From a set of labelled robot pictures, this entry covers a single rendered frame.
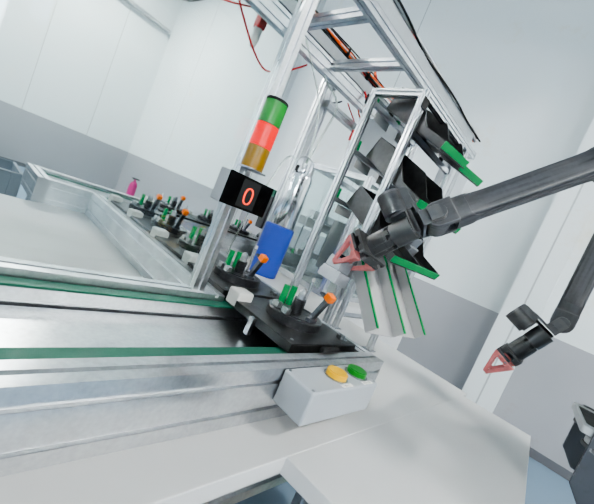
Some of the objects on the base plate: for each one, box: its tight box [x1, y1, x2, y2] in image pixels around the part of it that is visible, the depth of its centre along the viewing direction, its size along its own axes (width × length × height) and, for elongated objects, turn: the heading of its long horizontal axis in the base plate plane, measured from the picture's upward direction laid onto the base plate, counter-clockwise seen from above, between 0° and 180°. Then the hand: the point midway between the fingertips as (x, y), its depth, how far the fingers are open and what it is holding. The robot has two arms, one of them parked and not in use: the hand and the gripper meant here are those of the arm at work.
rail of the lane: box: [0, 347, 384, 486], centre depth 54 cm, size 6×89×11 cm, turn 59°
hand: (340, 263), depth 85 cm, fingers closed on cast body, 4 cm apart
